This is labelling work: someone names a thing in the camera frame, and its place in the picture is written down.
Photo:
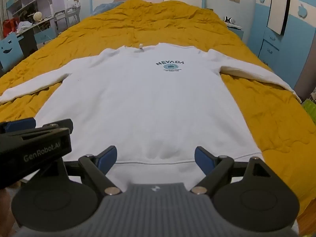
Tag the metal trolley rack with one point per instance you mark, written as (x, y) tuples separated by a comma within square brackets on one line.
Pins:
[(66, 17)]

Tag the blue white desk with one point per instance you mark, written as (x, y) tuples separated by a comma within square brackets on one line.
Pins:
[(42, 34)]

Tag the black framed mirror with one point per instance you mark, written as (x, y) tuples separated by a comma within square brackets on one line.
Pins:
[(279, 5)]

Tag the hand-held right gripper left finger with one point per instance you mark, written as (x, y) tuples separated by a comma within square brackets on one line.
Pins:
[(108, 159)]

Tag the white nightstand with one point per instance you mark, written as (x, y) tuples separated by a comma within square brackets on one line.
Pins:
[(235, 30)]

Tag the yellow quilted bedspread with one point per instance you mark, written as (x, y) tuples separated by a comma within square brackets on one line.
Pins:
[(172, 24)]

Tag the white printed sweatshirt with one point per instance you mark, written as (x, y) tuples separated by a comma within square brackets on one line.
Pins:
[(148, 103)]

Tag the blue white wardrobe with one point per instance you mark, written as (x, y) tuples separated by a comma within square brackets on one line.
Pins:
[(296, 54)]

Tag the blue pillow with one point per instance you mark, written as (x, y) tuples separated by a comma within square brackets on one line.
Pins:
[(108, 6)]

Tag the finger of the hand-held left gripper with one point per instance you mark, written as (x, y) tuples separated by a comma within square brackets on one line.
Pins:
[(59, 124), (21, 124)]

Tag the blue chair with face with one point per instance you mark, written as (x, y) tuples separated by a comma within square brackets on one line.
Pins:
[(9, 50)]

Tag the white plastic bag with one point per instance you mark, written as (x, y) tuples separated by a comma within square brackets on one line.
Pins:
[(24, 26)]

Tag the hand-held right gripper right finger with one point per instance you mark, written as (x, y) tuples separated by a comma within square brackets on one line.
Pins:
[(203, 159)]

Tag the black white striped object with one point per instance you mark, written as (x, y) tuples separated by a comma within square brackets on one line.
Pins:
[(229, 19)]

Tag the red bag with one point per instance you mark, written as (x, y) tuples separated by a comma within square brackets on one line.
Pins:
[(9, 27)]

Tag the round white ball lamp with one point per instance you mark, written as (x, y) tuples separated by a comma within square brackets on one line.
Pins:
[(37, 16)]

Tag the green object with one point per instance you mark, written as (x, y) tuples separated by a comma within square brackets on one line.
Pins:
[(309, 111)]

